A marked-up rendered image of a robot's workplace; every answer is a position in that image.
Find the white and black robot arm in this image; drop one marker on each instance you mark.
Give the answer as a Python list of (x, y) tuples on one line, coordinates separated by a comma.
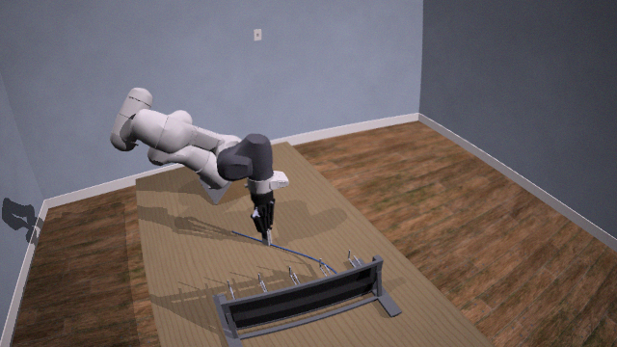
[(217, 159)]

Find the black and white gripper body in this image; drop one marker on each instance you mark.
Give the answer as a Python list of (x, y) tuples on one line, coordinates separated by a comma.
[(259, 199)]

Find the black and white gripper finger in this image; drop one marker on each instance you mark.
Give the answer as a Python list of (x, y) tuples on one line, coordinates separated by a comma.
[(269, 217), (261, 225)]

